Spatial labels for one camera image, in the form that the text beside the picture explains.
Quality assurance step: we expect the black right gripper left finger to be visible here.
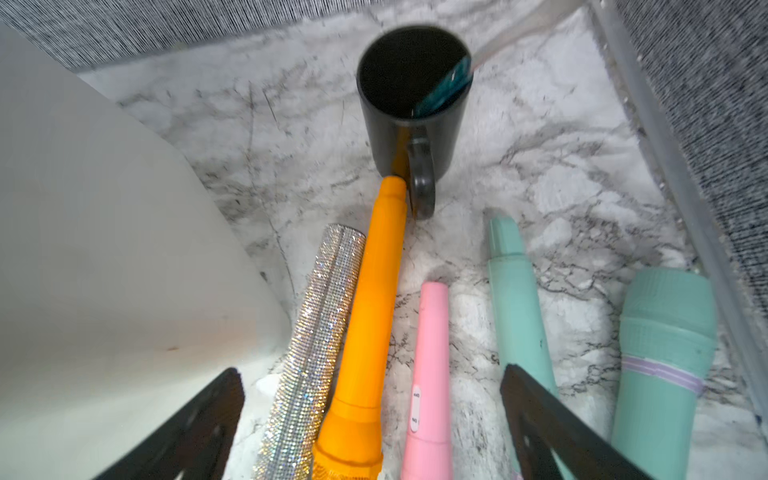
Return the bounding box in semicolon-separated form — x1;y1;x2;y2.
97;368;245;479

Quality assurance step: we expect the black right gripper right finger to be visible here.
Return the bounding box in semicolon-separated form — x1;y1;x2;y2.
500;365;648;479

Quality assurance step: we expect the glittery silver microphone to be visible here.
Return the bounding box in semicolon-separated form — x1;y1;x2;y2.
253;223;366;479

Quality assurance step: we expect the pink microphone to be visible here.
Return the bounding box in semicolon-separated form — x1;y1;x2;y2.
401;282;453;479

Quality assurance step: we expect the orange microphone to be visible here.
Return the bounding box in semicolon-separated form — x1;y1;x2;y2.
312;176;407;479

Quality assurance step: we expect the mint green tube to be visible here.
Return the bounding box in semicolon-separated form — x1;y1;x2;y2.
610;267;718;479

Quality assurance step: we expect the white three-drawer storage unit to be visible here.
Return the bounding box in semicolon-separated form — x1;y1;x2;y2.
1;27;290;479

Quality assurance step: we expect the black cup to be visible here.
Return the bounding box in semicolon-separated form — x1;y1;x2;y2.
356;25;471;220

